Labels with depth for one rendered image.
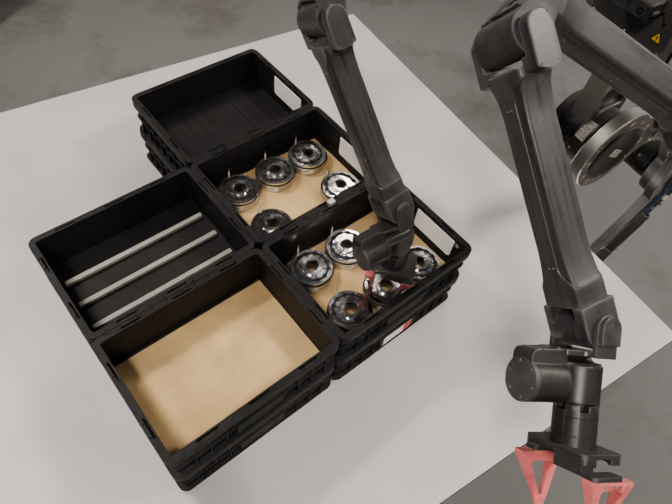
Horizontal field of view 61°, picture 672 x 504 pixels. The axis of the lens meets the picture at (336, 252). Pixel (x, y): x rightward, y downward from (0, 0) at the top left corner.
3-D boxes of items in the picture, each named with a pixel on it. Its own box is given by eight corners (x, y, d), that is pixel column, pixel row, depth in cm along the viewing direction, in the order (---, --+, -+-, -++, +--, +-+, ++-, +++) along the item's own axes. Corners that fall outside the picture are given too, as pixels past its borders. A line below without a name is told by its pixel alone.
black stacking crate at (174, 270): (193, 197, 149) (188, 166, 140) (258, 274, 138) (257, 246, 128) (44, 271, 133) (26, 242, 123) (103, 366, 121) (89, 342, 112)
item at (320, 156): (311, 136, 160) (311, 135, 159) (333, 158, 156) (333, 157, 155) (281, 150, 155) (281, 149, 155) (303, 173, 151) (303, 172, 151)
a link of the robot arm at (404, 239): (421, 233, 115) (404, 214, 118) (393, 247, 112) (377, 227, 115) (414, 253, 121) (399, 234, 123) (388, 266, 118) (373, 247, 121)
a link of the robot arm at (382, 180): (346, -3, 91) (315, 1, 100) (318, 12, 89) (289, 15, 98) (423, 217, 112) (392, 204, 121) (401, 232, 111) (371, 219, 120)
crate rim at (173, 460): (258, 251, 130) (258, 245, 128) (342, 347, 118) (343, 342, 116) (91, 347, 113) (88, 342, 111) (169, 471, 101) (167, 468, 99)
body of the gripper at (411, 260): (412, 283, 124) (418, 264, 118) (366, 272, 124) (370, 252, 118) (416, 259, 127) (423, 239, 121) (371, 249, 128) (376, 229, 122)
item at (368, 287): (390, 262, 137) (390, 261, 137) (415, 294, 133) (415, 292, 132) (355, 279, 134) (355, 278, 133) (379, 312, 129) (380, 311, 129)
